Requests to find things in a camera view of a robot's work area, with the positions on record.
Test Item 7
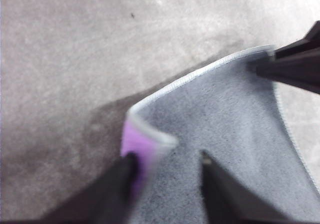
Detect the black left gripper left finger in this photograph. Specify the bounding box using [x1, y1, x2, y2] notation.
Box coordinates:
[24, 152, 139, 224]

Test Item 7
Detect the purple towel with grey hem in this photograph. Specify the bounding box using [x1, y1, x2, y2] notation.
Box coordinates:
[119, 45, 320, 224]

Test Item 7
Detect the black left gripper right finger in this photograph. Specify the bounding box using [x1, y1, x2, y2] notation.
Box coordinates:
[200, 150, 298, 224]

